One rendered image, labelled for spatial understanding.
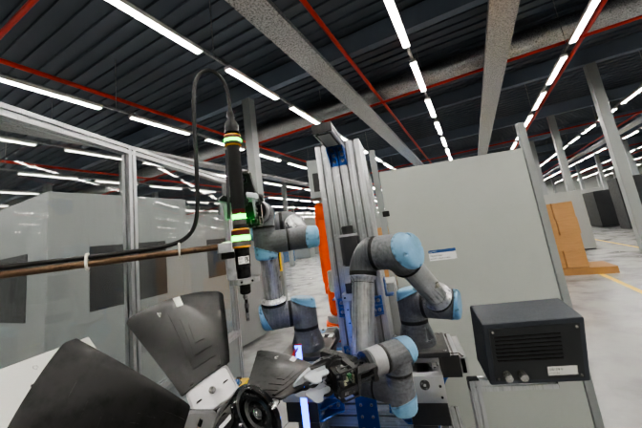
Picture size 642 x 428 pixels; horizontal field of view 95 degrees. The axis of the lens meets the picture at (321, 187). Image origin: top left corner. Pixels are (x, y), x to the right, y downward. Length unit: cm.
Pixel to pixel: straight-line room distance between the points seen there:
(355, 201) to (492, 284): 142
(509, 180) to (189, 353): 240
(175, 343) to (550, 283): 247
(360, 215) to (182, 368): 105
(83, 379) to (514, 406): 266
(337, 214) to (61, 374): 126
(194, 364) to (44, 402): 29
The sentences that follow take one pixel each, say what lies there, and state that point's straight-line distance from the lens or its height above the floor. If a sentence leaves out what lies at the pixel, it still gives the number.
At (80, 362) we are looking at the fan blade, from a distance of 59.
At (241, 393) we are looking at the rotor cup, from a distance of 70.
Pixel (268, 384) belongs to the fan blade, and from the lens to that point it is 89.
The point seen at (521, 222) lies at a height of 145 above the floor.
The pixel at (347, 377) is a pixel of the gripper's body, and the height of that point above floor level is 118.
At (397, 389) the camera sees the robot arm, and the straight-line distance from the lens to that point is 100.
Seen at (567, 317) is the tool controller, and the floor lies 123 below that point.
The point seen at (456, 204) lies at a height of 164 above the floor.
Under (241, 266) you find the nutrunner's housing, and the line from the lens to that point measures 73.
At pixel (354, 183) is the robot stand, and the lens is 156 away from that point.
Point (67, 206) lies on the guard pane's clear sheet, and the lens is 136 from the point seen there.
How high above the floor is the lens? 153
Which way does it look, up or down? 10 degrees up
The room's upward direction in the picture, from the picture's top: 8 degrees counter-clockwise
